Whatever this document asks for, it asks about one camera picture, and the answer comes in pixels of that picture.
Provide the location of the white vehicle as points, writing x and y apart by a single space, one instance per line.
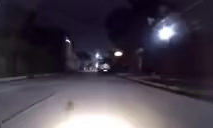
105 67

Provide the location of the grey concrete road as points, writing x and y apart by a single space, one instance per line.
104 96

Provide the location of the pale building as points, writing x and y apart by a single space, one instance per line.
71 58

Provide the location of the dark tree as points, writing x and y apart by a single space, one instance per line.
127 23

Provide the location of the raised pavement with kerb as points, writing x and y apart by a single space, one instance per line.
167 85

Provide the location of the street lamp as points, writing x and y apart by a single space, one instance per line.
166 32

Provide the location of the pale kerb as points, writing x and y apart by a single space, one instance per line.
17 78

